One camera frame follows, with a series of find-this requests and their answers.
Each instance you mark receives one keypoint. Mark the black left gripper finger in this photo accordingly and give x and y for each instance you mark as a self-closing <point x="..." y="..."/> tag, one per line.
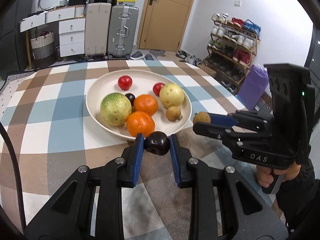
<point x="223" y="130"/>

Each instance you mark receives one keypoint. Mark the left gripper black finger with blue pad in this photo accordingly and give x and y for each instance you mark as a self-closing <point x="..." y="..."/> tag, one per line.
<point x="223" y="203"/>
<point x="88" y="204"/>

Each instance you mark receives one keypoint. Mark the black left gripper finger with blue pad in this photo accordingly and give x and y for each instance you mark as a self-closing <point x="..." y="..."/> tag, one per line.
<point x="255" y="121"/>

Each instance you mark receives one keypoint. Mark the brown longan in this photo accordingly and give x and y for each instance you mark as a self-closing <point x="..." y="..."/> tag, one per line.
<point x="202" y="117"/>
<point x="173" y="113"/>

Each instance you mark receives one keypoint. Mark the pale yellow guava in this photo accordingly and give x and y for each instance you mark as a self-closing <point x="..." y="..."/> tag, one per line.
<point x="171" y="94"/>

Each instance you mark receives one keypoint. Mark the dark purple plum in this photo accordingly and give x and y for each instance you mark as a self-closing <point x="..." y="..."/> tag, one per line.
<point x="131" y="98"/>
<point x="157" y="143"/>

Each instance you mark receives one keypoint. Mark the red tomato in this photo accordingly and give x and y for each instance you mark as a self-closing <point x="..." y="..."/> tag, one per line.
<point x="157" y="88"/>
<point x="125" y="82"/>

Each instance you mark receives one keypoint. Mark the small orange mandarin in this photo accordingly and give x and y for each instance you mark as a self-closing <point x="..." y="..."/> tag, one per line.
<point x="146" y="103"/>

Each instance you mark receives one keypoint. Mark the large orange mandarin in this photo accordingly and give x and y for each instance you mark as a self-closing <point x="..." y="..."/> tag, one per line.
<point x="140" y="122"/>

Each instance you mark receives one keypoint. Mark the green yellow guava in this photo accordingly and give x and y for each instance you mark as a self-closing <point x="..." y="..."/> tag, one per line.
<point x="115" y="108"/>

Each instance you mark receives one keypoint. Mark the red tomato front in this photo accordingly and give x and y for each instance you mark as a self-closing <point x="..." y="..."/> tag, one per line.
<point x="125" y="82"/>

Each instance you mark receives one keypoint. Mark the person's right hand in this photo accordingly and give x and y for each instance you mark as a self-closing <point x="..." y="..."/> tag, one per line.
<point x="265" y="178"/>

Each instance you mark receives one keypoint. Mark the purple paper bag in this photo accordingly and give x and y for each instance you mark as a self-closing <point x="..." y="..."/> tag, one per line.
<point x="253" y="87"/>

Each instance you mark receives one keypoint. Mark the wooden shoe rack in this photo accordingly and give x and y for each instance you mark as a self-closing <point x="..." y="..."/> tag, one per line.
<point x="232" y="49"/>

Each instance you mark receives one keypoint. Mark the checkered tablecloth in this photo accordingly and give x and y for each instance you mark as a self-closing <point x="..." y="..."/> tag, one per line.
<point x="51" y="134"/>

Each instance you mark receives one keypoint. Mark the wooden door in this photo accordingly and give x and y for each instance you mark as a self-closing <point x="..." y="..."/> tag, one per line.
<point x="163" y="24"/>

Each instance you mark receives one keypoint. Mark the silver grey suitcase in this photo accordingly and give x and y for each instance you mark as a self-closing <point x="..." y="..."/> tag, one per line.
<point x="121" y="31"/>

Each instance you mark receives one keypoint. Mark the beige suitcase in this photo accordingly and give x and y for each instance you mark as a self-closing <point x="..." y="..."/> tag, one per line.
<point x="96" y="29"/>

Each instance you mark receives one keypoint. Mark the woven laundry basket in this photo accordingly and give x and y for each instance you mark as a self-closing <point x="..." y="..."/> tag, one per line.
<point x="43" y="49"/>

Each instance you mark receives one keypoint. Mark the white drawer cabinet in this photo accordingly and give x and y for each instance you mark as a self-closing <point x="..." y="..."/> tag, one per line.
<point x="71" y="28"/>

